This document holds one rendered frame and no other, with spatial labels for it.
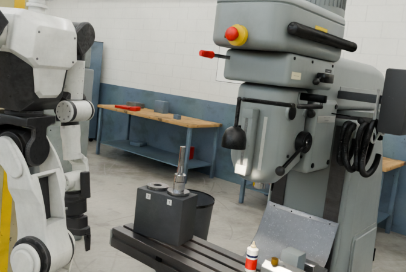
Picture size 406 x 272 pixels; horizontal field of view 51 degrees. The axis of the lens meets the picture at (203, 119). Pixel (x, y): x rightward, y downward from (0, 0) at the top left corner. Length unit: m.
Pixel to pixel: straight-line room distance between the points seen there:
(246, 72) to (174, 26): 6.29
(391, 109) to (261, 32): 0.52
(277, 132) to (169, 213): 0.59
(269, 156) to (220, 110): 5.47
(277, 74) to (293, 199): 0.71
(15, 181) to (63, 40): 0.46
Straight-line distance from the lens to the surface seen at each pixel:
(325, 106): 1.54
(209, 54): 1.30
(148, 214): 1.77
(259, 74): 1.32
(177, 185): 1.71
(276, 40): 1.21
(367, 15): 5.86
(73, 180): 1.63
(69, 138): 1.63
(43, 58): 1.37
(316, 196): 1.80
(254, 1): 1.25
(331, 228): 1.78
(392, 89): 1.50
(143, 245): 1.74
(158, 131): 7.72
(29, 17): 1.36
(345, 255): 1.85
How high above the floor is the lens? 1.64
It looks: 6 degrees down
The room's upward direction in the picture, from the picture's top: 6 degrees clockwise
